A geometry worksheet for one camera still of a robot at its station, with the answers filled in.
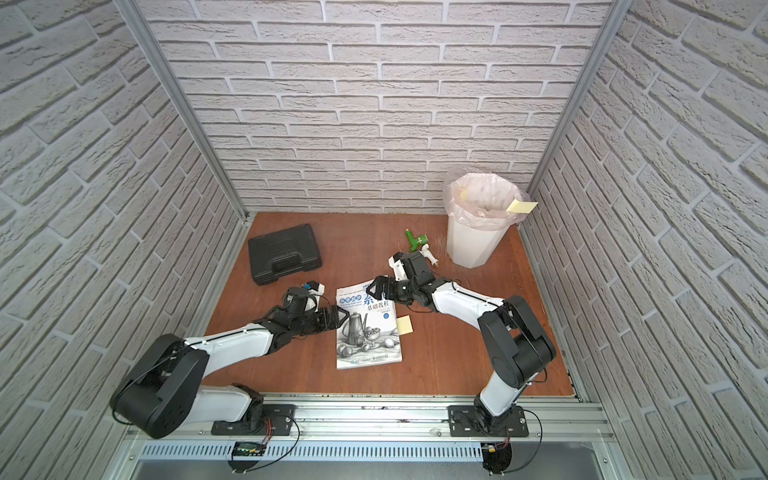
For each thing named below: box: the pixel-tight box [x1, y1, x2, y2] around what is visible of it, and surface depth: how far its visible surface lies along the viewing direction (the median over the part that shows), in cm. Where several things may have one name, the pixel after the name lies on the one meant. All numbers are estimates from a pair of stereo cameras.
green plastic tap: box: [405, 228, 428, 252], surface depth 112 cm
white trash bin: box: [447, 216, 510, 269], surface depth 95 cm
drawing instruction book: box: [336, 280, 402, 370], surface depth 88 cm
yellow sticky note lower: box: [396, 315, 414, 336], surface depth 89 cm
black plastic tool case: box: [248, 224, 323, 286], surface depth 102 cm
